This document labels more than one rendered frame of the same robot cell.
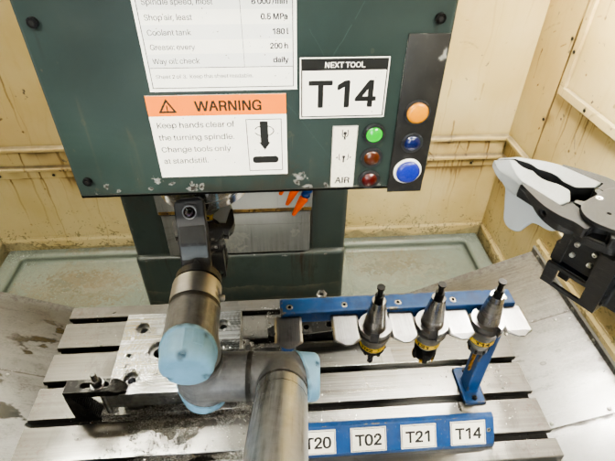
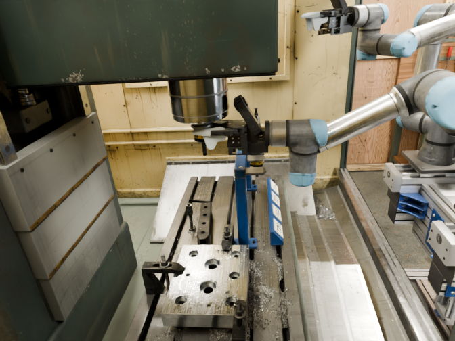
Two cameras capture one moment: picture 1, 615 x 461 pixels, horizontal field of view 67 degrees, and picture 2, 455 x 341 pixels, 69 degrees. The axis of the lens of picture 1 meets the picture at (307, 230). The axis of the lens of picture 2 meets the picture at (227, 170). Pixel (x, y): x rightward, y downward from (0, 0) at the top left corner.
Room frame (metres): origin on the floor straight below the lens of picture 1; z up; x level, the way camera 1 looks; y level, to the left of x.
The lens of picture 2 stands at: (0.46, 1.05, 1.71)
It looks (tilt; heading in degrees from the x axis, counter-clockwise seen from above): 26 degrees down; 281
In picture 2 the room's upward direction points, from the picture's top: 4 degrees counter-clockwise
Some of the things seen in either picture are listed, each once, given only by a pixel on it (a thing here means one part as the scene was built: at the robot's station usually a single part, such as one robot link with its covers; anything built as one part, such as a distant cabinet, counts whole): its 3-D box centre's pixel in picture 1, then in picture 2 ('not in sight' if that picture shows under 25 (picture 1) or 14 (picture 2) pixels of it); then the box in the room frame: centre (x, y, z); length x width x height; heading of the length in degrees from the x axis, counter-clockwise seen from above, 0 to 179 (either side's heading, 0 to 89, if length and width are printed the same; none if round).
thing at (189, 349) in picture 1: (190, 338); (305, 134); (0.41, 0.16, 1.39); 0.11 x 0.08 x 0.09; 4
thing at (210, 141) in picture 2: not in sight; (209, 139); (0.67, 0.21, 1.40); 0.09 x 0.03 x 0.06; 18
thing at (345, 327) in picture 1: (346, 330); (256, 157); (0.57, -0.08, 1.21); 0.07 x 0.05 x 0.01; 4
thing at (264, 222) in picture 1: (233, 186); (76, 208); (1.14, 0.22, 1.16); 0.48 x 0.05 x 0.51; 94
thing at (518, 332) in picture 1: (513, 321); not in sight; (0.59, -0.40, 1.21); 0.07 x 0.05 x 0.01; 4
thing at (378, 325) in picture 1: (377, 312); not in sight; (0.57, -0.13, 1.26); 0.04 x 0.04 x 0.07
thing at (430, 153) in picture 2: not in sight; (438, 149); (-0.22, -0.47, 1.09); 0.15 x 0.15 x 0.10
